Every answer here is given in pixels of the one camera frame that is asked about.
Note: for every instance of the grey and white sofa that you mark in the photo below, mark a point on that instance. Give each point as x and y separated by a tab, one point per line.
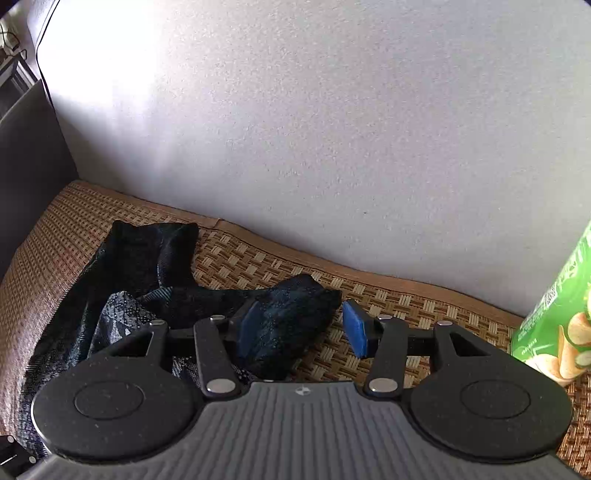
323	138

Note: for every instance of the green chips can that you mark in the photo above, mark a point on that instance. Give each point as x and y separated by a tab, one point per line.
558	323

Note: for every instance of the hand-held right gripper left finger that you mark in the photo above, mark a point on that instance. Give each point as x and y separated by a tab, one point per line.
251	334

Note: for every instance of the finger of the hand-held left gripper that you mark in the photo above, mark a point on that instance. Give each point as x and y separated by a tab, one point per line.
16	461

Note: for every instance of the dark blue patterned garment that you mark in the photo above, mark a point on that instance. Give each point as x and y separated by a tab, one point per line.
138	286

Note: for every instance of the black glass-door shelf cabinet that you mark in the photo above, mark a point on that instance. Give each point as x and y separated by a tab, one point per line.
14	83

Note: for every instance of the brown woven mat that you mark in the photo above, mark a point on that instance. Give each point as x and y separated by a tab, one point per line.
286	267

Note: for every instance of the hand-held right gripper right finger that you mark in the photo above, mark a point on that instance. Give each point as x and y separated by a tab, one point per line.
358	330

